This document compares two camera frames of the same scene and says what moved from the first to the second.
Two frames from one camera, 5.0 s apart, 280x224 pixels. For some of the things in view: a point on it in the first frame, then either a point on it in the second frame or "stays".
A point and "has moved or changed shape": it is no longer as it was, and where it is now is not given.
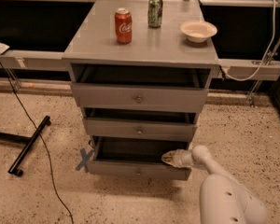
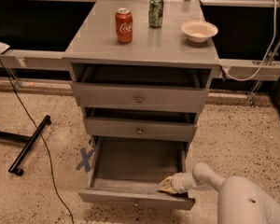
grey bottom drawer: x=136 y=157 has moved or changed shape
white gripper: x=179 y=159 -> x=177 y=184
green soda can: x=155 y=11 stays
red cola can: x=123 y=25 stays
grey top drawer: x=103 y=85 stays
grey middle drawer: x=140 y=124 stays
